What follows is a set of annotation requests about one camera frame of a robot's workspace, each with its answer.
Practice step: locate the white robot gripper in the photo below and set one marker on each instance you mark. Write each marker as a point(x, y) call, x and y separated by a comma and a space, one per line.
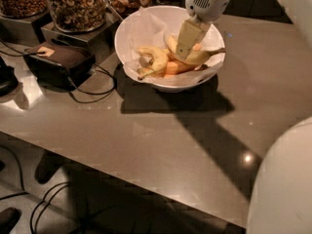
point(208, 4)

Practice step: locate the yellow banana with long stem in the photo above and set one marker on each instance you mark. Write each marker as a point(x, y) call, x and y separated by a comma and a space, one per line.
point(195, 57)

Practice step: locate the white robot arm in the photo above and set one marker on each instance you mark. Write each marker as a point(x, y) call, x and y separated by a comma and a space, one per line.
point(228, 124)

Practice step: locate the orange banana upper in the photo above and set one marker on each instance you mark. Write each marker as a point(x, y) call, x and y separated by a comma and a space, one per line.
point(197, 47)

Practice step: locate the orange banana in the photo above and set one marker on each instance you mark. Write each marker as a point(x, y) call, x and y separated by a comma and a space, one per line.
point(197, 47)
point(177, 67)

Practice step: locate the orange banana lower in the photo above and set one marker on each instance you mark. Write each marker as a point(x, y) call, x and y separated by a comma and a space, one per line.
point(177, 67)

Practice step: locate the curled spotted yellow banana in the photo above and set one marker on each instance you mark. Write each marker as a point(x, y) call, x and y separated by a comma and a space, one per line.
point(159, 63)

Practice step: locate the white ceramic bowl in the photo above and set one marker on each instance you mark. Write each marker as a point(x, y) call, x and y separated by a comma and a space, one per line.
point(144, 20)

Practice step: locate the white paper bowl liner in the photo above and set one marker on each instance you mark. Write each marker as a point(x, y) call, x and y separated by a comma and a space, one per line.
point(146, 30)

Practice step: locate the metal stand under nut jar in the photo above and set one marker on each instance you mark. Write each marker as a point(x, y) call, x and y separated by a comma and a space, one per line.
point(99, 42)

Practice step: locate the glass jar of mixed nuts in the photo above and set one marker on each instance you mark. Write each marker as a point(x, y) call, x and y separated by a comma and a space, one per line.
point(77, 16)

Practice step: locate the brown pouch with tag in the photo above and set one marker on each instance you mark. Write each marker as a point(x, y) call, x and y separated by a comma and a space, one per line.
point(59, 66)

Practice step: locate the metal stand under almond jar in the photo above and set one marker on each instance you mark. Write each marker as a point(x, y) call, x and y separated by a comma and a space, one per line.
point(25, 31)

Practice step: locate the glass jar of almonds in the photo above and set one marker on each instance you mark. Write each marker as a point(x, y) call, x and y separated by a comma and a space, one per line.
point(19, 9)

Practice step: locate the black round device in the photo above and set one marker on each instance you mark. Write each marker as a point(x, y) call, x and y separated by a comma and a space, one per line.
point(8, 79)

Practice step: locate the dark shoe on floor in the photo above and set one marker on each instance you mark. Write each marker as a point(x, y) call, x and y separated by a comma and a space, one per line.
point(8, 220)

